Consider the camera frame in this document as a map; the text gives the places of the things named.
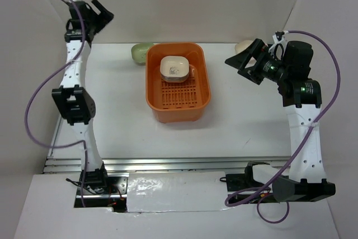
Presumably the cream plate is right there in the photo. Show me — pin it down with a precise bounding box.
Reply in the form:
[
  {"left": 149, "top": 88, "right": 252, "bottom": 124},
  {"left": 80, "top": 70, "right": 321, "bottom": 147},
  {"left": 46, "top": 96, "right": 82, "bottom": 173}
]
[
  {"left": 234, "top": 40, "right": 253, "bottom": 54},
  {"left": 159, "top": 55, "right": 189, "bottom": 79}
]

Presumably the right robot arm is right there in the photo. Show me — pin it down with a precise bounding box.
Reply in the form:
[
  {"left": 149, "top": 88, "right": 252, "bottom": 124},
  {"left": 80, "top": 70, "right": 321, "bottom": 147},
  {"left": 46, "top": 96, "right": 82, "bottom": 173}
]
[{"left": 225, "top": 39, "right": 336, "bottom": 202}]

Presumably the orange plastic bin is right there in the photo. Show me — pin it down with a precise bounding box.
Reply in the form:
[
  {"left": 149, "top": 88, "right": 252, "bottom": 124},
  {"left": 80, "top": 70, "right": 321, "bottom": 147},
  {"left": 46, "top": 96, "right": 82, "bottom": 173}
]
[{"left": 145, "top": 43, "right": 211, "bottom": 123}]

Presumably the aluminium rail frame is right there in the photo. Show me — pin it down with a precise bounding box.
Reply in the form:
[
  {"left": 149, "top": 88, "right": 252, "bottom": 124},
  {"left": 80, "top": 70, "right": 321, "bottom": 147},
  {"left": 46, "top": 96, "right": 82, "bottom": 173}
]
[{"left": 41, "top": 43, "right": 294, "bottom": 209}]

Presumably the white sheet front cover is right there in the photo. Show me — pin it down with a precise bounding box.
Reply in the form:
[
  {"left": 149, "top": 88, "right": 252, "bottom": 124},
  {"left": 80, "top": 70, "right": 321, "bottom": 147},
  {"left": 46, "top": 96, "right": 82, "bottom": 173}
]
[{"left": 126, "top": 172, "right": 228, "bottom": 213}]

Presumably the green plate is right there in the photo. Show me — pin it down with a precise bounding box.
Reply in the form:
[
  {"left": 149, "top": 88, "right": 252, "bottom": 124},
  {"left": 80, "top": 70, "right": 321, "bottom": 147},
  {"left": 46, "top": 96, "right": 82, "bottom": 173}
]
[{"left": 131, "top": 43, "right": 154, "bottom": 65}]

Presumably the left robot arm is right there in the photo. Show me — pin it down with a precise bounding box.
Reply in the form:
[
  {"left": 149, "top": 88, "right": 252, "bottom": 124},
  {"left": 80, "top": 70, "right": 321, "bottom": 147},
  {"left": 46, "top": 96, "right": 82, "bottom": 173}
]
[{"left": 51, "top": 0, "right": 114, "bottom": 194}]

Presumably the pink-brown plate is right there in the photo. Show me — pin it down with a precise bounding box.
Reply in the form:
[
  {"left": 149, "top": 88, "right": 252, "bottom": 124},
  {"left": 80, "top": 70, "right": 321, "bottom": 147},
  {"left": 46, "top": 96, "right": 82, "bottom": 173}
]
[{"left": 162, "top": 78, "right": 187, "bottom": 83}]

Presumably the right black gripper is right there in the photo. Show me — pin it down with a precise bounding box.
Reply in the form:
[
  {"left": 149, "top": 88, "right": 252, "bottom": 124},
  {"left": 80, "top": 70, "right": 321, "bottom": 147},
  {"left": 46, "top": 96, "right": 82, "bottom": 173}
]
[{"left": 225, "top": 38, "right": 290, "bottom": 85}]

